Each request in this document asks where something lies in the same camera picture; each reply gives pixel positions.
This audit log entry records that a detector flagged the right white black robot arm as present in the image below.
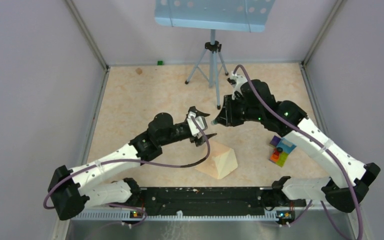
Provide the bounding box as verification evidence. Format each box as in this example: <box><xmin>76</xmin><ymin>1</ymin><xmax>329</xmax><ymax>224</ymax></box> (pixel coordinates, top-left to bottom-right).
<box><xmin>214</xmin><ymin>77</ymin><xmax>381</xmax><ymax>213</ymax></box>

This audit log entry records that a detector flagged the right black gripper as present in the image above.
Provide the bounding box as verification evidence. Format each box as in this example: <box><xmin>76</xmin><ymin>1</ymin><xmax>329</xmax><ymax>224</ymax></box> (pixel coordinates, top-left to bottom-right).
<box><xmin>216</xmin><ymin>93</ymin><xmax>263</xmax><ymax>127</ymax></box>

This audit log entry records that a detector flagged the grey slotted cable duct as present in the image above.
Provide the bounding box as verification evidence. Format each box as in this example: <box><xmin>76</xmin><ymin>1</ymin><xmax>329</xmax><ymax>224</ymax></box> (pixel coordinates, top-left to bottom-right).
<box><xmin>72</xmin><ymin>209</ymin><xmax>279</xmax><ymax>222</ymax></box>

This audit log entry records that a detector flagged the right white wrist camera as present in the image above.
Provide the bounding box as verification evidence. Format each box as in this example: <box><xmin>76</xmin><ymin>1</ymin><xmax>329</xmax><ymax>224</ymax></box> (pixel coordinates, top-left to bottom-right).
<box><xmin>227</xmin><ymin>72</ymin><xmax>248</xmax><ymax>100</ymax></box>

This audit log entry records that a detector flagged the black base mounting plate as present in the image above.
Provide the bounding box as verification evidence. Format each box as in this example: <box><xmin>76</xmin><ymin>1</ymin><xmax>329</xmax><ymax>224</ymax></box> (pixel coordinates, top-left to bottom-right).
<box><xmin>130</xmin><ymin>186</ymin><xmax>281</xmax><ymax>219</ymax></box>

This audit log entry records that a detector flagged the blue music stand tray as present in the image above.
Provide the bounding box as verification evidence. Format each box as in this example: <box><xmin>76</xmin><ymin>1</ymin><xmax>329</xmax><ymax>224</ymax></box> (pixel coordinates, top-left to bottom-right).
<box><xmin>154</xmin><ymin>0</ymin><xmax>276</xmax><ymax>33</ymax></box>

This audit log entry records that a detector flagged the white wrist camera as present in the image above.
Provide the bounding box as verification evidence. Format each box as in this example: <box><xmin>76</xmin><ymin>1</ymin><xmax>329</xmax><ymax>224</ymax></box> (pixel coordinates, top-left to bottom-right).
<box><xmin>227</xmin><ymin>72</ymin><xmax>248</xmax><ymax>100</ymax></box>
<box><xmin>186</xmin><ymin>113</ymin><xmax>208</xmax><ymax>137</ymax></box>

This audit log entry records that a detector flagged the colourful toy block stack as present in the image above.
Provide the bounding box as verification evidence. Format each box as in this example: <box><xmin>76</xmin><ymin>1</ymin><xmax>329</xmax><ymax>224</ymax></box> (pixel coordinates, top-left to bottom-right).
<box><xmin>268</xmin><ymin>135</ymin><xmax>297</xmax><ymax>167</ymax></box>

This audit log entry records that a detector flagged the cream letter paper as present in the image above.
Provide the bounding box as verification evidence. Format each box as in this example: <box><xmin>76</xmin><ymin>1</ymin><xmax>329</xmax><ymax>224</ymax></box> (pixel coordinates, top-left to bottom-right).
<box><xmin>210</xmin><ymin>144</ymin><xmax>238</xmax><ymax>180</ymax></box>

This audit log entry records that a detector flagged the grey tripod stand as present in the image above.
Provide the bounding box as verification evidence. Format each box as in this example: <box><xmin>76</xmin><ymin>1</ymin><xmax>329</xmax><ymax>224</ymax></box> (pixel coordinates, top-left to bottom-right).
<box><xmin>184</xmin><ymin>29</ymin><xmax>229</xmax><ymax>110</ymax></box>

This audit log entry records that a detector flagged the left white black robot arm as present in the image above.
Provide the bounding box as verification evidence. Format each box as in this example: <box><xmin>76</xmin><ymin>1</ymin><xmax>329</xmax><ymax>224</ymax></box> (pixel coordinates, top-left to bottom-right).
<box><xmin>43</xmin><ymin>106</ymin><xmax>214</xmax><ymax>221</ymax></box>

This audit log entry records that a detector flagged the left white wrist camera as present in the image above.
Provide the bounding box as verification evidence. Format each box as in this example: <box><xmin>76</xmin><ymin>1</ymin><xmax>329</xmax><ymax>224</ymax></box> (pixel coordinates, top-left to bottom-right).
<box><xmin>186</xmin><ymin>113</ymin><xmax>208</xmax><ymax>137</ymax></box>

